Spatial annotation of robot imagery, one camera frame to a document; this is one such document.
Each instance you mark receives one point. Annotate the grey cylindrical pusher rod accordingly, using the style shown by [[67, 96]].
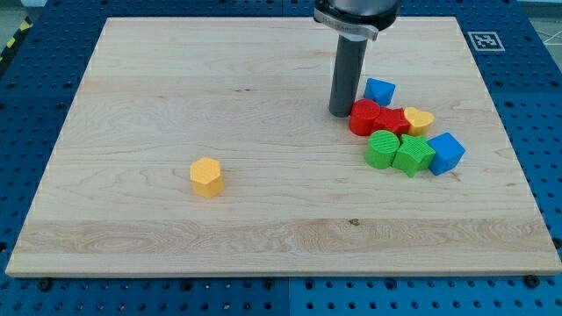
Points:
[[348, 65]]

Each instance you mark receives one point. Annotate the blue triangle block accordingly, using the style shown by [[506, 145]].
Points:
[[379, 91]]

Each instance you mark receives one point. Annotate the red cylinder block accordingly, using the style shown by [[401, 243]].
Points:
[[362, 116]]

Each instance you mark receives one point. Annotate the red star block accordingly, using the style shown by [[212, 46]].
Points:
[[392, 120]]

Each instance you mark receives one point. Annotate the yellow heart block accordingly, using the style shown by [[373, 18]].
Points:
[[419, 121]]

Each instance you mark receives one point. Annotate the green cylinder block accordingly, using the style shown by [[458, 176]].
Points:
[[381, 149]]

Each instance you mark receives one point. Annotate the green star block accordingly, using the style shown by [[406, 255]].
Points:
[[414, 154]]

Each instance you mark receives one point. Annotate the white fiducial marker tag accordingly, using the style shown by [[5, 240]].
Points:
[[484, 41]]

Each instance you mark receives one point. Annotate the blue cube block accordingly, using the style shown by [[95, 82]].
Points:
[[449, 152]]

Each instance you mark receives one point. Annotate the yellow hexagon block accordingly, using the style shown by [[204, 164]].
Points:
[[206, 177]]

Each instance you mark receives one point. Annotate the wooden board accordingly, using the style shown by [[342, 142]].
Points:
[[116, 199]]

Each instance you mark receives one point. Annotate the yellow black hazard tape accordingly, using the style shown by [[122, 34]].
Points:
[[16, 39]]

